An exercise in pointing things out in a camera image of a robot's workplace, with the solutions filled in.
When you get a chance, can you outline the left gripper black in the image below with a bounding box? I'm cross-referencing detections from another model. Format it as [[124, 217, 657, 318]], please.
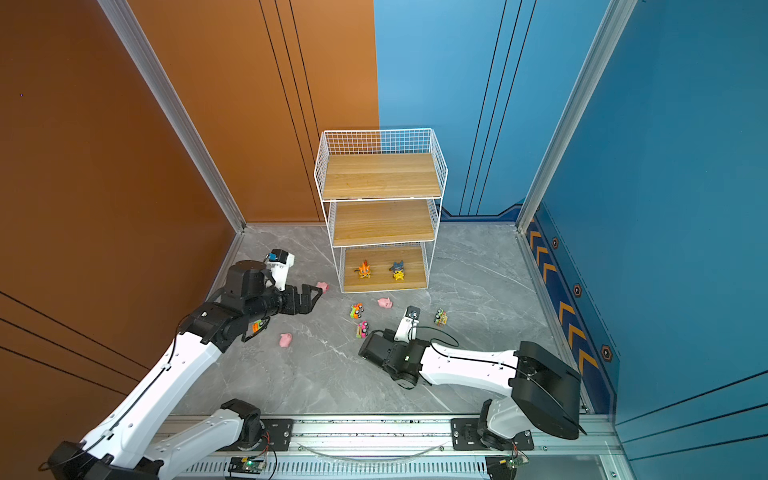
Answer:
[[246, 282, 323, 326]]

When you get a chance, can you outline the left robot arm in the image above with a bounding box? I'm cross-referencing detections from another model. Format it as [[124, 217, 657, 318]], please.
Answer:
[[38, 249, 324, 479]]

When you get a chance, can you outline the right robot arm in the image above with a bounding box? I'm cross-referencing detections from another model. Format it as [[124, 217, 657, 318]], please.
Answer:
[[358, 327, 586, 450]]

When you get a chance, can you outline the pink toy truck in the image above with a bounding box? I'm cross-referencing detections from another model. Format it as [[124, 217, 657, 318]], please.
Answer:
[[357, 321, 369, 339]]

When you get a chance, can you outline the green toy car right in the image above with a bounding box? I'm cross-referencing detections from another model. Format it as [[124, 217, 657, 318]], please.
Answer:
[[434, 309, 448, 327]]

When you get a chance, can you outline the orange pikachu figure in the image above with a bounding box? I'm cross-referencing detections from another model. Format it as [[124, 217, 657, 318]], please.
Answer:
[[354, 260, 372, 279]]

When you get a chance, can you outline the grey hooded pikachu figure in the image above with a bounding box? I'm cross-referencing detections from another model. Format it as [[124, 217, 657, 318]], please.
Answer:
[[390, 260, 405, 281]]

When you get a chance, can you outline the right circuit board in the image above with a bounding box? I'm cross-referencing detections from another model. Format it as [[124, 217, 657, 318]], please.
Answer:
[[485, 452, 530, 480]]

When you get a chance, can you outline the circuit board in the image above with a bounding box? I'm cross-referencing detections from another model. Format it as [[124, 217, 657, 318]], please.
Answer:
[[485, 452, 530, 480], [227, 456, 269, 476]]

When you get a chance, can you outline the left circuit board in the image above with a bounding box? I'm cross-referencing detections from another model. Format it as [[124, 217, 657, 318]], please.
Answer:
[[227, 456, 269, 476]]

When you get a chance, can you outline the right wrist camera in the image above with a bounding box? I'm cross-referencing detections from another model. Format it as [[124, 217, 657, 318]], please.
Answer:
[[394, 306, 421, 342]]

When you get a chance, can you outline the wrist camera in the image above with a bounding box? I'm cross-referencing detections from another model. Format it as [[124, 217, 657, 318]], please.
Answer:
[[264, 249, 295, 291], [394, 306, 421, 342]]

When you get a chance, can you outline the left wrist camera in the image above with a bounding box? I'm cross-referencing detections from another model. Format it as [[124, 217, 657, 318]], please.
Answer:
[[264, 249, 295, 291]]

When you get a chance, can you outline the aluminium rail frame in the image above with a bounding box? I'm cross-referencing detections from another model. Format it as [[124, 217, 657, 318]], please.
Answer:
[[180, 414, 634, 479]]

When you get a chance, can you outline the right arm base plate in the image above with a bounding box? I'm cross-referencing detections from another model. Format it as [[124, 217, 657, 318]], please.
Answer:
[[449, 418, 535, 452]]

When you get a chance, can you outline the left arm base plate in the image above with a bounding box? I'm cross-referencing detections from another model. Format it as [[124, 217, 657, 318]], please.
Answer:
[[219, 418, 294, 453]]

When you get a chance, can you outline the white wire wooden shelf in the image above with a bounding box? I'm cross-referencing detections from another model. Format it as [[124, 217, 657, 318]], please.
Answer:
[[314, 128, 448, 293]]

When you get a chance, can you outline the left aluminium corner post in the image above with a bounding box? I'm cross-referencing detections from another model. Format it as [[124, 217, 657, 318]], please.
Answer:
[[95, 0, 248, 233]]

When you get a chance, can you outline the aluminium corner post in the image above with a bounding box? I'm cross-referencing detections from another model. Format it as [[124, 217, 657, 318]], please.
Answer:
[[95, 0, 248, 233], [516, 0, 638, 235]]

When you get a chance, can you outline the right aluminium corner post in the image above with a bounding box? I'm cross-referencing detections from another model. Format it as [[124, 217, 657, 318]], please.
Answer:
[[516, 0, 638, 235]]

